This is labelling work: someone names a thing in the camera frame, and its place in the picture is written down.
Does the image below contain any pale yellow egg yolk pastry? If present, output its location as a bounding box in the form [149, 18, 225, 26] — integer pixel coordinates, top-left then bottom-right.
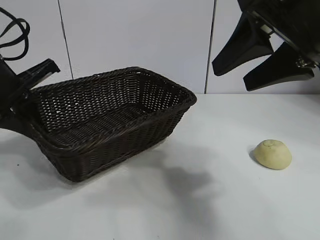
[253, 139, 293, 171]

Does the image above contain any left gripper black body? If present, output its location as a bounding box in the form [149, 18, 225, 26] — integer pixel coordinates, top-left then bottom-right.
[0, 58, 61, 118]

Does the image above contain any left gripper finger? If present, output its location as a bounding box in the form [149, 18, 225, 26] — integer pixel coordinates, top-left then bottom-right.
[0, 94, 42, 137]

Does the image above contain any dark brown wicker basket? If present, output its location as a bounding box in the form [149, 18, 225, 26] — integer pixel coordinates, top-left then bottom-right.
[24, 66, 198, 183]

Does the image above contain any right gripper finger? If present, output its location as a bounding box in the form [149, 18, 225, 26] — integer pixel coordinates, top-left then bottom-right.
[242, 42, 316, 92]
[211, 14, 275, 77]

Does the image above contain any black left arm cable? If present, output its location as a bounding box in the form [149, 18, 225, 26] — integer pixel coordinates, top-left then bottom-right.
[0, 6, 31, 61]

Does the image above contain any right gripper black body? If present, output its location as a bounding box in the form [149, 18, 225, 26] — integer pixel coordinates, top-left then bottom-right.
[236, 0, 320, 70]

